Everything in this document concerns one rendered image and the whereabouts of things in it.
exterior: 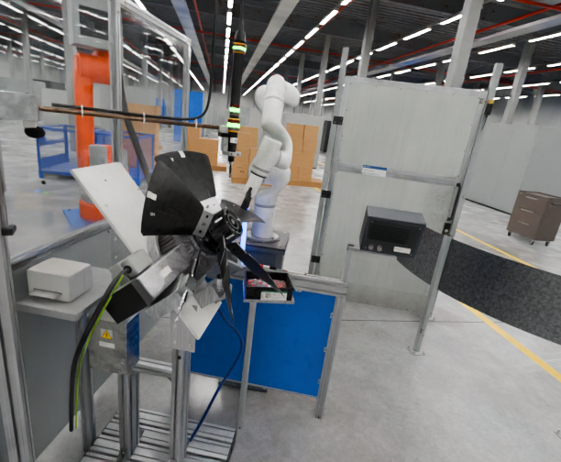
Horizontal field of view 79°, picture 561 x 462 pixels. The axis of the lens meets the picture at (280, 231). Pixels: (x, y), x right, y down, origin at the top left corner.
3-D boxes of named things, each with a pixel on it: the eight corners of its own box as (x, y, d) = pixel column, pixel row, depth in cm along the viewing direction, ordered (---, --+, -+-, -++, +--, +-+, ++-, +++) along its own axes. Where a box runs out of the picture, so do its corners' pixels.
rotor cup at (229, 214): (211, 261, 121) (240, 244, 117) (186, 227, 118) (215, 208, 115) (223, 247, 135) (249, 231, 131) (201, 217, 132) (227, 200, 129)
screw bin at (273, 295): (244, 301, 152) (246, 286, 150) (243, 283, 168) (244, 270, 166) (292, 302, 156) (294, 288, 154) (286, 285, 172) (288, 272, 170)
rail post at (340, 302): (314, 417, 197) (337, 296, 173) (314, 412, 201) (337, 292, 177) (321, 419, 196) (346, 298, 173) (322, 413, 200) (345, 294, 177)
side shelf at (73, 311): (14, 310, 123) (13, 302, 122) (82, 270, 157) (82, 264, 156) (76, 322, 121) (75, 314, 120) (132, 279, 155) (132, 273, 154)
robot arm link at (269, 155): (269, 168, 154) (250, 160, 150) (280, 140, 150) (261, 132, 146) (274, 173, 147) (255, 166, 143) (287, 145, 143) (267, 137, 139)
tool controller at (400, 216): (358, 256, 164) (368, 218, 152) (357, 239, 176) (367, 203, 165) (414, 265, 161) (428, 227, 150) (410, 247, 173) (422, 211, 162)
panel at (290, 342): (179, 371, 202) (183, 269, 182) (181, 369, 204) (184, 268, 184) (317, 399, 194) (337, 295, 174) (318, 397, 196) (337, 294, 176)
